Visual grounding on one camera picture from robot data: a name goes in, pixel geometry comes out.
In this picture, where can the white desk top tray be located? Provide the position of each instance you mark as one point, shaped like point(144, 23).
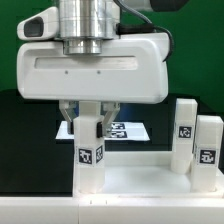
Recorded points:
point(137, 174)

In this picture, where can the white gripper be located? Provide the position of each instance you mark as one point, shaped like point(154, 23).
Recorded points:
point(130, 69)

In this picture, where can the white marker sheet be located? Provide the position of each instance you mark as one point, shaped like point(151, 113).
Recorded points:
point(121, 131)

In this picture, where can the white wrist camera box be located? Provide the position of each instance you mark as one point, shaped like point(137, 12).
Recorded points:
point(42, 26)

